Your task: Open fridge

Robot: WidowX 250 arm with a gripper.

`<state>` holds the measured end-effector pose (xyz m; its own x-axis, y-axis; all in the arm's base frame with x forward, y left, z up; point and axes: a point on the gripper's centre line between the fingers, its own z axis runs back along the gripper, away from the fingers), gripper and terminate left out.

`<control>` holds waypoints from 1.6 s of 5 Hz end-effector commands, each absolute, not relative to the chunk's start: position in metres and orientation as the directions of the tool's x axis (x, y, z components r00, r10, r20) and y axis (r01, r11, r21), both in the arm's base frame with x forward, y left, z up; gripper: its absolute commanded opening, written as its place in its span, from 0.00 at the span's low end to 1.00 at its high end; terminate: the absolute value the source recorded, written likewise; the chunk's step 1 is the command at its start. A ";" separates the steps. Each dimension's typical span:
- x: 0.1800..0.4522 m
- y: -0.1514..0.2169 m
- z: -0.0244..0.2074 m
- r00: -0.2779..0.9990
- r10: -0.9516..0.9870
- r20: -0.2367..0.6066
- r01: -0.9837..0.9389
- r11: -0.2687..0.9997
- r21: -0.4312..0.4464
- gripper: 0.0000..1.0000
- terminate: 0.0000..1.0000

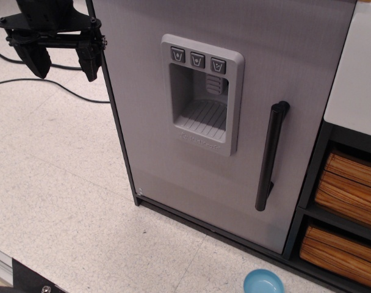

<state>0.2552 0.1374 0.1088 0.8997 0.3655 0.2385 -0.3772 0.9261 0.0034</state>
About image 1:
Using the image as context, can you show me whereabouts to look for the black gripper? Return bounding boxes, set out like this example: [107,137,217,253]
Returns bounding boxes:
[0,1,106,82]

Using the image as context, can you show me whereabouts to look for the black fridge door handle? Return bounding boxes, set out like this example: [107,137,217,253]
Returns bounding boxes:
[255,101,290,211]

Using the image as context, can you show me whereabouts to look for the grey toy fridge door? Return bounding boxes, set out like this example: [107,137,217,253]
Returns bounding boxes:
[92,0,357,255]

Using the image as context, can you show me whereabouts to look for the grey ice water dispenser panel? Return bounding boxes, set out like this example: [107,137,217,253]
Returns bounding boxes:
[161,34,245,157]

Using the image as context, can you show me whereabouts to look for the dark shelf unit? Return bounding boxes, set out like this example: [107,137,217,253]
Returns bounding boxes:
[284,123,371,292]

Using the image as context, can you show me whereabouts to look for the white countertop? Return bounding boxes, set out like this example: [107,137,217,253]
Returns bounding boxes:
[324,1,371,136]

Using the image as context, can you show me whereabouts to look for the blue plastic bowl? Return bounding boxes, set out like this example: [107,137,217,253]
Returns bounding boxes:
[243,269,285,293]

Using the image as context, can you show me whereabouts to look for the upper striped orange storage bin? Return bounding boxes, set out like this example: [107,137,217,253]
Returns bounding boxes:
[315,150,371,228]

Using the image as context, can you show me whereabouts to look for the striped orange storage bin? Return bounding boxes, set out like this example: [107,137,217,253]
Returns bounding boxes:
[300,225,371,288]
[315,150,371,228]

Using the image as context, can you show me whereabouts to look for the lower striped orange storage bin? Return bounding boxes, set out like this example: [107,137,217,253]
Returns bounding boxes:
[300,225,371,288]

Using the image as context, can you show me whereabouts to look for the upper black floor cable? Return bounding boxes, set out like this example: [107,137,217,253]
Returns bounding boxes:
[0,48,82,71]

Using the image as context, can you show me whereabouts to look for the black floor cable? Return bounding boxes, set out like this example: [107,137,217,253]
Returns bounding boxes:
[0,48,82,71]
[0,78,110,104]

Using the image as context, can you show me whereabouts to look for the lower black floor cable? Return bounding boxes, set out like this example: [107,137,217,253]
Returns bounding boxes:
[0,78,110,104]

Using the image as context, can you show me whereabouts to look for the dark fridge cabinet frame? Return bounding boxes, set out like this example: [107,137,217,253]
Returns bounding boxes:
[85,0,369,293]

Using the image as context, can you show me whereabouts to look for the aluminium rail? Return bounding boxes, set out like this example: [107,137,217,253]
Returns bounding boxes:
[0,251,13,286]

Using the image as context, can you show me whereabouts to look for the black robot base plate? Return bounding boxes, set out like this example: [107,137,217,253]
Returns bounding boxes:
[0,259,66,293]

